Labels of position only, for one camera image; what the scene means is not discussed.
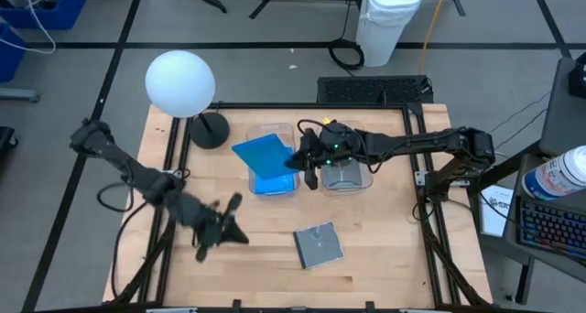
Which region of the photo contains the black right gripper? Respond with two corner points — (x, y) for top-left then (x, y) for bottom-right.
(286, 119), (363, 190)

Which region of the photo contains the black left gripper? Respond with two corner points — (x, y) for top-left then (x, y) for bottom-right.
(190, 192), (250, 263)

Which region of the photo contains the blue disc case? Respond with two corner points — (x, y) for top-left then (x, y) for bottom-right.
(231, 133), (301, 181)
(254, 173), (297, 196)

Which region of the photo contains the clear jewel case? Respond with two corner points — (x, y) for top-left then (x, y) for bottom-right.
(321, 159), (364, 189)
(292, 221), (345, 271)

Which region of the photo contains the clear plastic bin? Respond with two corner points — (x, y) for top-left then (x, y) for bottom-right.
(317, 119), (373, 196)
(245, 121), (304, 200)

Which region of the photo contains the black perforated computer case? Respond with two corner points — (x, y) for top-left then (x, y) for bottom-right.
(316, 74), (435, 106)

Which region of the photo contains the white globe table lamp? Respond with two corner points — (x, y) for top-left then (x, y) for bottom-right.
(144, 49), (232, 151)

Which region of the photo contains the white trash can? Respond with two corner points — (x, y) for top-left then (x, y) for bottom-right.
(354, 0), (425, 69)

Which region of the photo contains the white printed paper sheet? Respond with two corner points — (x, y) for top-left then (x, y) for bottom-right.
(478, 183), (515, 239)

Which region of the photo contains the black floor object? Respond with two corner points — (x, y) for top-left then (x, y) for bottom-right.
(0, 125), (20, 153)

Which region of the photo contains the grey metal floor bar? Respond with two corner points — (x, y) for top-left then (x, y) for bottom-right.
(0, 88), (41, 104)

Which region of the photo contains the white wipes canister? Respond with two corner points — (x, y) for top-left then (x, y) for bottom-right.
(521, 145), (586, 201)

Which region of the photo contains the black backlit keyboard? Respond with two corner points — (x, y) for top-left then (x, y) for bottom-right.
(515, 195), (586, 261)

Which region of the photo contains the grey keyboard desk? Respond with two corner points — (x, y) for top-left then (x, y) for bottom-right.
(502, 153), (586, 305)

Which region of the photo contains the grey desk top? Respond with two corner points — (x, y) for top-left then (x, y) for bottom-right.
(538, 56), (586, 157)

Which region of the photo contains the blue storage bin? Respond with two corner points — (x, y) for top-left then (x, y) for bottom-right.
(0, 0), (88, 32)
(0, 21), (28, 83)

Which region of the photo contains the black desk device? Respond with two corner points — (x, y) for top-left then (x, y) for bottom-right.
(568, 51), (586, 99)

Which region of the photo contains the black cable with yellow tag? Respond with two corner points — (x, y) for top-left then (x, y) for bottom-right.
(296, 116), (333, 138)

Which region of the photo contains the black aluminium rig frame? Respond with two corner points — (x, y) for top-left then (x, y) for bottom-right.
(101, 101), (494, 313)

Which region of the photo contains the coiled black floor cable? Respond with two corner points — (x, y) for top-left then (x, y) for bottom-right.
(327, 0), (366, 71)

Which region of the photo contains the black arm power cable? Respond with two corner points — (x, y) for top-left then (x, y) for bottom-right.
(95, 181), (155, 300)

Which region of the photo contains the silver frame bracket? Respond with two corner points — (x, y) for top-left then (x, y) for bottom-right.
(414, 169), (435, 187)

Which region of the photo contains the hanging yellow cable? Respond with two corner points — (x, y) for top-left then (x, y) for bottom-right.
(418, 0), (450, 76)

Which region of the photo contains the white cable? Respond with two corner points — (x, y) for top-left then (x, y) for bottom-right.
(0, 0), (58, 56)

